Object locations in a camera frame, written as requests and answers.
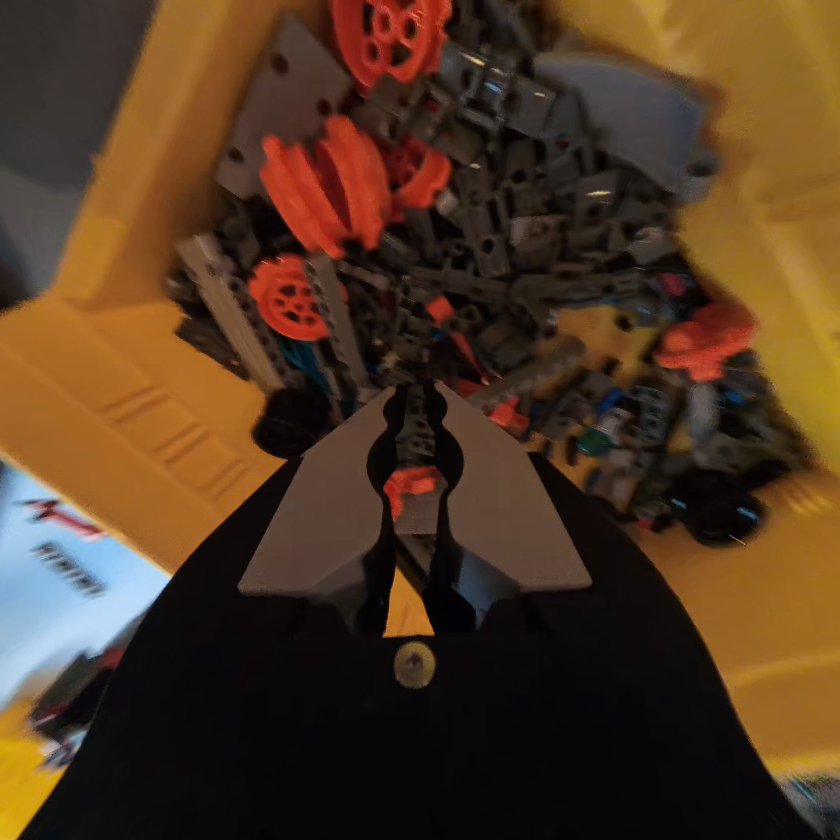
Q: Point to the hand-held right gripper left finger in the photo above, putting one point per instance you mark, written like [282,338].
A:
[315,525]

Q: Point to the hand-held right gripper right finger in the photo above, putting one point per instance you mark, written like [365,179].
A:
[518,525]

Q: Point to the dark grey toy beam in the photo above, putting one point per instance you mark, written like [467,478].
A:
[415,426]

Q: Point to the yellow storage bin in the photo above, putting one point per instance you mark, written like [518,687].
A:
[754,623]

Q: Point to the pile of toy building parts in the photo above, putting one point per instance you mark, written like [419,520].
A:
[492,229]

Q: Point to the grey toy plate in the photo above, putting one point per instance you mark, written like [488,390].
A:
[289,111]

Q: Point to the black toy wheel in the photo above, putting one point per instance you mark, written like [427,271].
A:
[722,512]
[289,420]

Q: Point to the orange toy gear wheel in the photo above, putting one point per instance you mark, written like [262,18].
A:
[426,180]
[295,190]
[262,295]
[348,46]
[358,177]

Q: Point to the long grey toy beam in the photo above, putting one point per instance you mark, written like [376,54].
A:
[223,295]

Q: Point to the small orange bevel gear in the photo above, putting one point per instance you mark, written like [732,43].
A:
[709,341]

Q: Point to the open instruction booklet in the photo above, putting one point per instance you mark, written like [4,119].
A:
[39,577]

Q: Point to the curved grey toy panel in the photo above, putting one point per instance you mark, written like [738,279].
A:
[630,111]

